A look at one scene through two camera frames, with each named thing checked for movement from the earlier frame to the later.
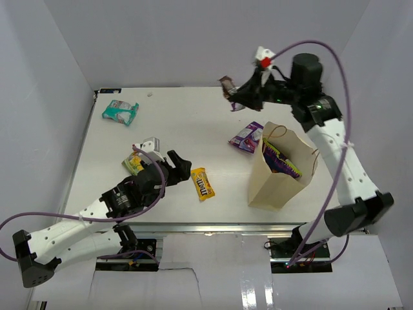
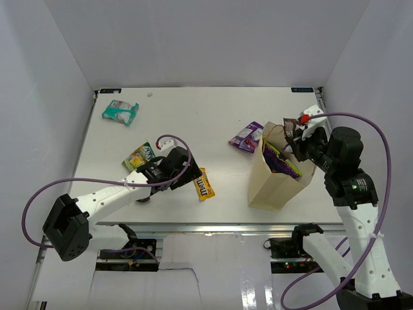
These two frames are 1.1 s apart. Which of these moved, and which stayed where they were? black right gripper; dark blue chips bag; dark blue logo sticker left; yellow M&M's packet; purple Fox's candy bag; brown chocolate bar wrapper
Moved: black right gripper; brown chocolate bar wrapper
Stayed: purple Fox's candy bag; yellow M&M's packet; dark blue chips bag; dark blue logo sticker left
